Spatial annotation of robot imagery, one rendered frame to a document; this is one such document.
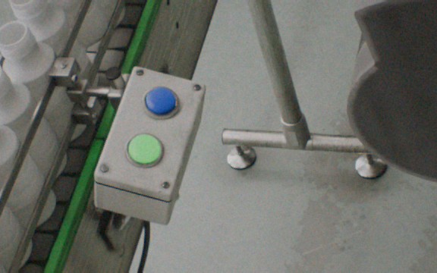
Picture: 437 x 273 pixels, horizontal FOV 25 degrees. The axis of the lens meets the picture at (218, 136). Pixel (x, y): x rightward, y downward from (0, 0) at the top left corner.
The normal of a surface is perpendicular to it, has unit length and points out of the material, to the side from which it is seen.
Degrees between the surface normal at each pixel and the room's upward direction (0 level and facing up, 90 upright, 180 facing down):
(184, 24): 90
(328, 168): 0
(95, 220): 90
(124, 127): 20
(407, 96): 89
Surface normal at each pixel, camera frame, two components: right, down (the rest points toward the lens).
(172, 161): 0.11, -0.54
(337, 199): -0.23, -0.59
